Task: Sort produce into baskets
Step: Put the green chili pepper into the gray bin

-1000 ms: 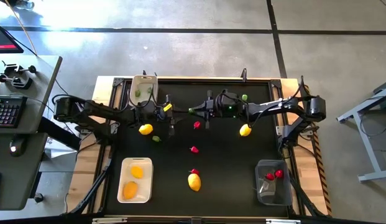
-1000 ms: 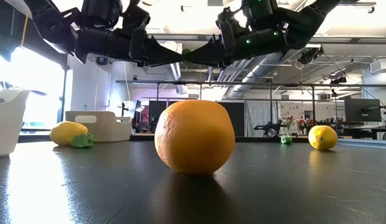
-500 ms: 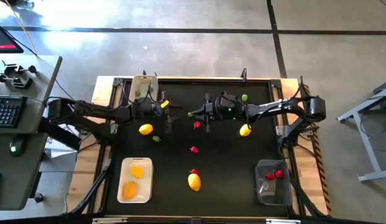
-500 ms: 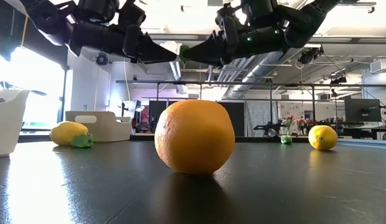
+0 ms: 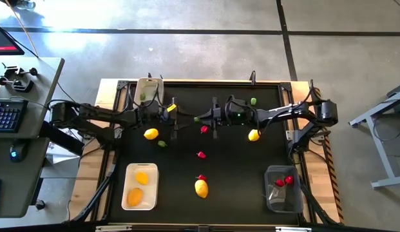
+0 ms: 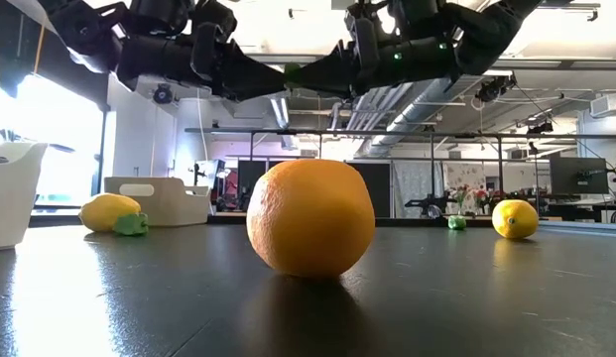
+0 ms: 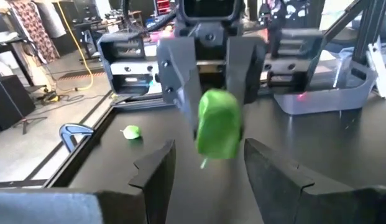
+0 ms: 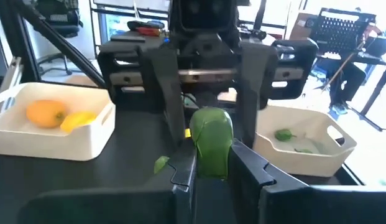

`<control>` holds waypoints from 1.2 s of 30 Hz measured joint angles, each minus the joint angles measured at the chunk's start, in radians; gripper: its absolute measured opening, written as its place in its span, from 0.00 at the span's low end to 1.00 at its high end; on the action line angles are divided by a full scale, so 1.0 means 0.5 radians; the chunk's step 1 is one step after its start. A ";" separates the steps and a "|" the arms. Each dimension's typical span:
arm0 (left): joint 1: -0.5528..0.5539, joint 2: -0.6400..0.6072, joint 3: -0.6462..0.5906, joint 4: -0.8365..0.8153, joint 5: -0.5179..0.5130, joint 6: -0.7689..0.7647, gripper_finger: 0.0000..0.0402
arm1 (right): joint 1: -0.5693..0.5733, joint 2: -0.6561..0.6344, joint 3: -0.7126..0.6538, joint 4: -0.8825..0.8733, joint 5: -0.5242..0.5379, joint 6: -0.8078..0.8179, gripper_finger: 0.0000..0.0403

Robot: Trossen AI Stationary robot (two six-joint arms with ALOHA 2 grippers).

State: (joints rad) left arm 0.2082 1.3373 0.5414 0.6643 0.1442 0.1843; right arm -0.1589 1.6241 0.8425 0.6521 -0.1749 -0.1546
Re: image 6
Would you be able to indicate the black background robot arm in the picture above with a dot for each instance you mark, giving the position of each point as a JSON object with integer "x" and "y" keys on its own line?
{"x": 426, "y": 203}

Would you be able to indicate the black hanging camera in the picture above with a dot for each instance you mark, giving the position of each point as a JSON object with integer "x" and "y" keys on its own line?
{"x": 496, "y": 88}

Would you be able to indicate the white curtain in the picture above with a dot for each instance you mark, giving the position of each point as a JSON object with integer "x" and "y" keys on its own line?
{"x": 416, "y": 188}

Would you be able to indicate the black partition panel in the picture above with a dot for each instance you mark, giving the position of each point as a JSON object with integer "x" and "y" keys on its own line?
{"x": 372, "y": 191}

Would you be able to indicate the white wall air unit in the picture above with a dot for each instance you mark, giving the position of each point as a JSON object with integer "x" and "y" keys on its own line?
{"x": 607, "y": 104}

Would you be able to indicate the large orange citrus fruit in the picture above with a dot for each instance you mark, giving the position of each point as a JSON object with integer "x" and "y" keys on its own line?
{"x": 310, "y": 218}

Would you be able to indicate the black metal rack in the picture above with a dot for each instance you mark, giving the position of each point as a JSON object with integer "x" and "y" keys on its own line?
{"x": 387, "y": 133}

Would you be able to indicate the grey overhead metal beam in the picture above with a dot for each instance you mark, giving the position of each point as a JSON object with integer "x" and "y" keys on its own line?
{"x": 535, "y": 63}

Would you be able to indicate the dark background monitor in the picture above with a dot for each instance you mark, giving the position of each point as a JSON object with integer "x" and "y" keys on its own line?
{"x": 579, "y": 176}

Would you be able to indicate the black table mat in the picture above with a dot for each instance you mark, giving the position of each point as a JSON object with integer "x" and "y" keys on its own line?
{"x": 139, "y": 307}

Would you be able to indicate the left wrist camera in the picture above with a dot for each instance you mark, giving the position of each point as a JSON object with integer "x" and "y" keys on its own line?
{"x": 161, "y": 15}

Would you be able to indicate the silver ventilation duct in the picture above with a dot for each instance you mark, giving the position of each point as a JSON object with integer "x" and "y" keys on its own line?
{"x": 426, "y": 111}

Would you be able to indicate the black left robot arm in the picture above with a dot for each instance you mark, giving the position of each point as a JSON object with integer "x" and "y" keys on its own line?
{"x": 84, "y": 35}

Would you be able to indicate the yellow lemon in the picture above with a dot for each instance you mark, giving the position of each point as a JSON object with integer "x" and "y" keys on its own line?
{"x": 105, "y": 209}
{"x": 515, "y": 219}

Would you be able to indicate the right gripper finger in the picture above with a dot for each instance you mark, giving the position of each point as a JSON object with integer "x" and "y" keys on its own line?
{"x": 337, "y": 64}
{"x": 337, "y": 86}

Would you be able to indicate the black ceiling spotlight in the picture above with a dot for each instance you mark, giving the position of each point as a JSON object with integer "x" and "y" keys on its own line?
{"x": 539, "y": 127}

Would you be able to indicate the flower vase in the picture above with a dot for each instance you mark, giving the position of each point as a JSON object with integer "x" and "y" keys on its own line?
{"x": 460, "y": 194}
{"x": 482, "y": 197}

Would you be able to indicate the white ceiling pipes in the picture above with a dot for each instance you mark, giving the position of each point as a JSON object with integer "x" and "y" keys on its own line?
{"x": 382, "y": 106}

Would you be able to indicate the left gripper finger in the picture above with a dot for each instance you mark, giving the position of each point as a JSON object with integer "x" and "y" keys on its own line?
{"x": 253, "y": 91}
{"x": 253, "y": 69}

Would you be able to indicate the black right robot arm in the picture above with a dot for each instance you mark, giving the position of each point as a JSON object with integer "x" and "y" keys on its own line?
{"x": 491, "y": 30}

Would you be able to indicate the round black ceiling camera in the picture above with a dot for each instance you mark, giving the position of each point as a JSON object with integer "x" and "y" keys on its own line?
{"x": 162, "y": 94}

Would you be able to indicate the small white plastic basket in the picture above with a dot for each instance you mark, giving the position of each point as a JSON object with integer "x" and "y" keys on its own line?
{"x": 163, "y": 203}

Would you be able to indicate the large white plastic basket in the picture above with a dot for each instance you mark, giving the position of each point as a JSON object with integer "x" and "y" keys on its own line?
{"x": 12, "y": 198}

